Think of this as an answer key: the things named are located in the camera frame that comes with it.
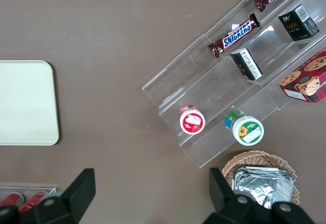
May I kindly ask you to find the wicker basket holding foil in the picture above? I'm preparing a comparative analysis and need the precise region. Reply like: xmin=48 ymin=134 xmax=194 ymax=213
xmin=222 ymin=150 xmax=301 ymax=207

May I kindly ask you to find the clear acrylic bottle rack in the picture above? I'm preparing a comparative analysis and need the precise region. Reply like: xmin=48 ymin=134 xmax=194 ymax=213
xmin=0 ymin=182 xmax=58 ymax=209

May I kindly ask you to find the beige plastic tray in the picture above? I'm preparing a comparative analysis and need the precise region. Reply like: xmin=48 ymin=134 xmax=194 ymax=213
xmin=0 ymin=60 xmax=60 ymax=146

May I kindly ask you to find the red gum jar white lid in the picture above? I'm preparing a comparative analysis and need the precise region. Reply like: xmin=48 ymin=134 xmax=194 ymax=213
xmin=179 ymin=104 xmax=206 ymax=135

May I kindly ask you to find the red plaid cookie box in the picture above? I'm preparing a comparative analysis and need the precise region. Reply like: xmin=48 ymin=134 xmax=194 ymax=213
xmin=278 ymin=47 xmax=326 ymax=104

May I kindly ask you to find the crumpled silver foil package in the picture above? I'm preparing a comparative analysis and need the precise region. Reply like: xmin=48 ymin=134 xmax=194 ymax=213
xmin=233 ymin=166 xmax=295 ymax=210

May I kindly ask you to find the small black box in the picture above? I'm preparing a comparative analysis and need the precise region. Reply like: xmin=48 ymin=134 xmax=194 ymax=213
xmin=278 ymin=4 xmax=320 ymax=42
xmin=230 ymin=47 xmax=263 ymax=81

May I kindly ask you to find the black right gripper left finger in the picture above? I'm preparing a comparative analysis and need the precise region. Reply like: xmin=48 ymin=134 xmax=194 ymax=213
xmin=33 ymin=167 xmax=97 ymax=224

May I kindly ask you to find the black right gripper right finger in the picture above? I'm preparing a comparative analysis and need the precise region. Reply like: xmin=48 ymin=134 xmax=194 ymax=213
xmin=203 ymin=167 xmax=256 ymax=224

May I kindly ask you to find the clear acrylic tiered stand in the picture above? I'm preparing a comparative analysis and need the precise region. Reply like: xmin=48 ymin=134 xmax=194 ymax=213
xmin=142 ymin=0 xmax=326 ymax=169

